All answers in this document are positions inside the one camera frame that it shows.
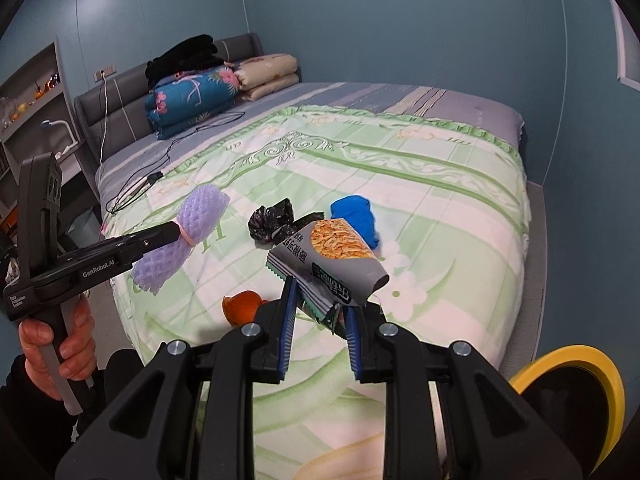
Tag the black plastic bag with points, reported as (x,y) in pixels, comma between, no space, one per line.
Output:
(270,220)

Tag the grey wall shelf unit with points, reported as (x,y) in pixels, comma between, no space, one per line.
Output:
(30,135)

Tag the purple foam net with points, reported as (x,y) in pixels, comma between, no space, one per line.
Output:
(200,210)

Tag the person's left hand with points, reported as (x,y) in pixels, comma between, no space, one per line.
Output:
(80,350)

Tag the white desk lamp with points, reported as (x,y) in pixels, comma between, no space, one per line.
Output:
(62,132)

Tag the yellow rimmed trash bin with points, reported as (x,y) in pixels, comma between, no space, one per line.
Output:
(575,355)

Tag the black power adapter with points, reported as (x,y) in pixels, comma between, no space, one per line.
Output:
(154,178)

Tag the blue floral folded quilt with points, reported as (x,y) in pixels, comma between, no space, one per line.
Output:
(192,97)

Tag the grey padded headboard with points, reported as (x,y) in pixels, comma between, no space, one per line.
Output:
(125,97)

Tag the blue plastic bag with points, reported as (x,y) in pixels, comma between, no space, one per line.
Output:
(357,215)

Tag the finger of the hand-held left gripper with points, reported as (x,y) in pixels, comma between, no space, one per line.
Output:
(155,241)

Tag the grey green snack packet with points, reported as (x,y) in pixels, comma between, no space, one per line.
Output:
(340,250)

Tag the person's left forearm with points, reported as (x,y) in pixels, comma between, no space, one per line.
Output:
(17,400)

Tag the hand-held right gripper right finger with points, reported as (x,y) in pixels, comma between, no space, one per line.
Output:
(355,347)

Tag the green floral blanket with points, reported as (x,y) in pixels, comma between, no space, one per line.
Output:
(425,185)

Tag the beige folded quilt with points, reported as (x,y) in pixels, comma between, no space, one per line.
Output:
(267,75)

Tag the dark glossy ornament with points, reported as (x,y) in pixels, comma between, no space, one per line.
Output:
(52,80)

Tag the orange decorative fruit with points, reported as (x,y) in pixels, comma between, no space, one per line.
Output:
(39,91)

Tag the bed with striped sheet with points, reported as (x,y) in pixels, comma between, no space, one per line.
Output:
(350,95)

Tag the wall socket strip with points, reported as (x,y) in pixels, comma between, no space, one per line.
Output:
(105,72)

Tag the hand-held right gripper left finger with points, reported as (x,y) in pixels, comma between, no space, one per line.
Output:
(285,332)

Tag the yellow decorative fruit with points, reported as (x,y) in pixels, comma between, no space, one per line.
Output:
(21,108)

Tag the large orange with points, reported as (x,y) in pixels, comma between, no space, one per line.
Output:
(242,307)

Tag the black folded clothing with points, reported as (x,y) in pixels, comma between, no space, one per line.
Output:
(182,57)

